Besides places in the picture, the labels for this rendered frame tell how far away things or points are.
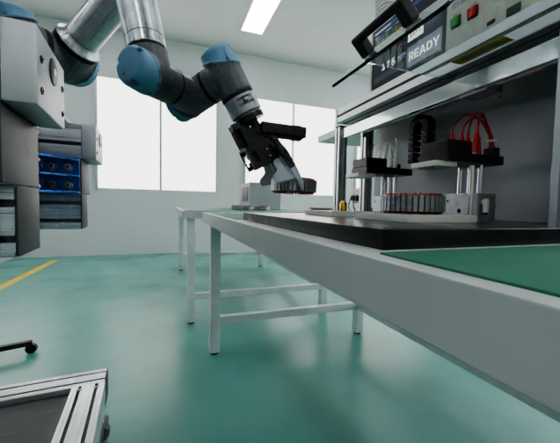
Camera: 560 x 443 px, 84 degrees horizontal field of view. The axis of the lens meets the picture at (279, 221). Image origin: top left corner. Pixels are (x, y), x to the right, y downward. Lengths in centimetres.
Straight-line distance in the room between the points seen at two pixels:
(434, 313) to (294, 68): 593
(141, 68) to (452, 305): 60
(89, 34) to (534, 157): 110
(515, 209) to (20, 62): 85
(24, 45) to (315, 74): 588
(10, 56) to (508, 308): 50
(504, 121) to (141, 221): 485
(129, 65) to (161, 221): 459
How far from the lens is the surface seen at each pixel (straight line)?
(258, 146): 71
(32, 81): 47
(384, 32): 104
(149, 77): 66
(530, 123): 82
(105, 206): 526
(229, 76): 73
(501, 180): 83
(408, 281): 26
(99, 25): 107
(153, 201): 519
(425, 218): 55
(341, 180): 104
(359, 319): 207
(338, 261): 34
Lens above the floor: 79
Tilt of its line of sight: 3 degrees down
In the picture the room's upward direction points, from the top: 1 degrees clockwise
